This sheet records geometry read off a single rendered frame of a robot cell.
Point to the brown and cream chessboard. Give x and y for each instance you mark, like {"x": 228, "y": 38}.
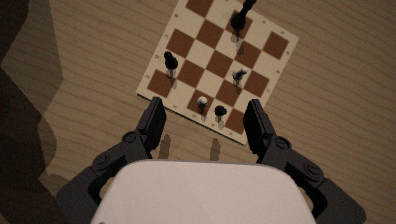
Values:
{"x": 209, "y": 49}

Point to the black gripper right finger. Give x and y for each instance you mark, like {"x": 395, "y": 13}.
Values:
{"x": 331, "y": 205}

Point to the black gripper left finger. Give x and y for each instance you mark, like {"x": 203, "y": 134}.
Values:
{"x": 80, "y": 197}

